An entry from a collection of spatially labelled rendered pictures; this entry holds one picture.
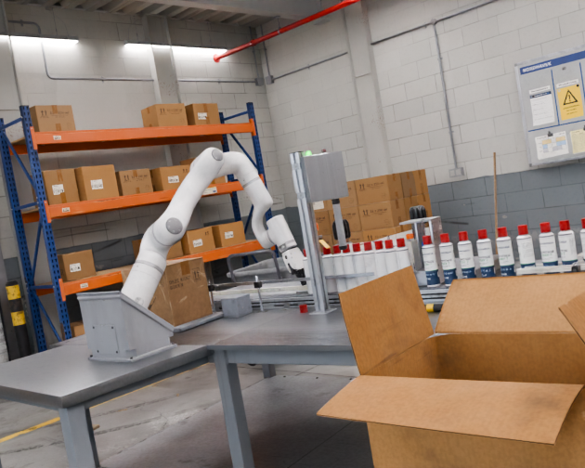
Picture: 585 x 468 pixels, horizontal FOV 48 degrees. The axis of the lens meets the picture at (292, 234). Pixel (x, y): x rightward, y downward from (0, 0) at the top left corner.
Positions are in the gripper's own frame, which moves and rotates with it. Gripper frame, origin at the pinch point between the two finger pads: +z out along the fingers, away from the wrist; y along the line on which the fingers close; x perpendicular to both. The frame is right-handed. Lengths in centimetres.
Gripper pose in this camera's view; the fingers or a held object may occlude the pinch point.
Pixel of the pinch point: (304, 280)
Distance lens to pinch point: 297.8
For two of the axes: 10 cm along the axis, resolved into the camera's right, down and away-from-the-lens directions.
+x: -6.9, 4.3, 5.8
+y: 5.8, -1.5, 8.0
